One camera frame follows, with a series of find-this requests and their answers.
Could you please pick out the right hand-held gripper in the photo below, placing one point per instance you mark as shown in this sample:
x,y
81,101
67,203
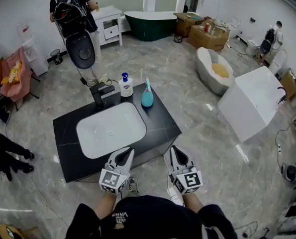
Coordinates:
x,y
190,180

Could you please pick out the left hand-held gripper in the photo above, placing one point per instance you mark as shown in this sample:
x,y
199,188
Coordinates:
x,y
113,179

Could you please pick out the person's left forearm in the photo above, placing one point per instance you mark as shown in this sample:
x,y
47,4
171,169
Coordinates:
x,y
105,205

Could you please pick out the person's right forearm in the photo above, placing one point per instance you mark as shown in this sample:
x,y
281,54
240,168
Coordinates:
x,y
192,203

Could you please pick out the white soap pump bottle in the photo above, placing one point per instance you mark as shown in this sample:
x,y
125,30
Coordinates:
x,y
126,88

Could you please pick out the person's grey shoe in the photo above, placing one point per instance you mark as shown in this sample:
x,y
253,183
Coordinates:
x,y
132,185

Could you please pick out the white sink basin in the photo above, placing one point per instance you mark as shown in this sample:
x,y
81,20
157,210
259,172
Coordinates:
x,y
108,131

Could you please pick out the black top vanity table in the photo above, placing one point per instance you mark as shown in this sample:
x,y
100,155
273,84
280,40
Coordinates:
x,y
162,123

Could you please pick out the person's black shirt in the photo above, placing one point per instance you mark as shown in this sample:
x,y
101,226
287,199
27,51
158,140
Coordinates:
x,y
150,220

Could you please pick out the white rectangular bathtub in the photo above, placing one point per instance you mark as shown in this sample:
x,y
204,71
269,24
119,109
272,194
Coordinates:
x,y
252,103

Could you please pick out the white power strip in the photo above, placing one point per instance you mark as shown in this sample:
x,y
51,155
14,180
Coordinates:
x,y
279,148

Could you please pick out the black round device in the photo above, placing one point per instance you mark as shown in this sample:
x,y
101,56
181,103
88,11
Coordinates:
x,y
291,173

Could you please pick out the round wooden stool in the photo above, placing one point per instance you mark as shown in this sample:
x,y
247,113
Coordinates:
x,y
28,234

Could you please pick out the black mesh wastebasket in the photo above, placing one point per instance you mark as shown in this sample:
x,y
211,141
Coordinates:
x,y
56,57

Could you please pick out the small black basket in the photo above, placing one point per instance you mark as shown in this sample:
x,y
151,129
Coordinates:
x,y
178,38

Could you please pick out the black bathtub faucet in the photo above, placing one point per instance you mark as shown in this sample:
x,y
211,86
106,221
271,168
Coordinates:
x,y
284,93

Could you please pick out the pink chair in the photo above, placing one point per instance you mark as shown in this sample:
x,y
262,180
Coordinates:
x,y
18,91

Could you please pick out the white cabinet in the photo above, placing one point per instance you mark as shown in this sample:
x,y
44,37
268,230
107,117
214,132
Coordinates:
x,y
110,29

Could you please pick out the white water dispenser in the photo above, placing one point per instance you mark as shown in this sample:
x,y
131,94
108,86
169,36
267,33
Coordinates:
x,y
37,58

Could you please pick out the dark green bathtub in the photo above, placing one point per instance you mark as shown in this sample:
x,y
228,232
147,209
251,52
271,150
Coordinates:
x,y
150,27

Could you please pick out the yellow snack bag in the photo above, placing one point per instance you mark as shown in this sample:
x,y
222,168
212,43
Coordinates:
x,y
12,73

